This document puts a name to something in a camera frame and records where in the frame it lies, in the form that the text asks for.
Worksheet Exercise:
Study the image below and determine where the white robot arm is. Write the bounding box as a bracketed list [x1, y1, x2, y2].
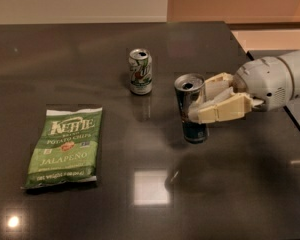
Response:
[188, 50, 300, 124]

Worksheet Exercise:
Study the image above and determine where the silver redbull can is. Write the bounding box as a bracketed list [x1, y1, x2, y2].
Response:
[174, 73, 208, 144]

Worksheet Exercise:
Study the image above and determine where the green jalapeno chips bag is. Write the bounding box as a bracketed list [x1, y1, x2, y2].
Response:
[25, 108, 102, 189]

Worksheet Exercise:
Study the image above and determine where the green white soda can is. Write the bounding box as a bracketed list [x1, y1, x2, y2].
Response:
[128, 48, 152, 95]

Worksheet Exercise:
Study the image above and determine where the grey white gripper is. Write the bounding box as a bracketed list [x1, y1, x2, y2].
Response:
[188, 57, 294, 124]

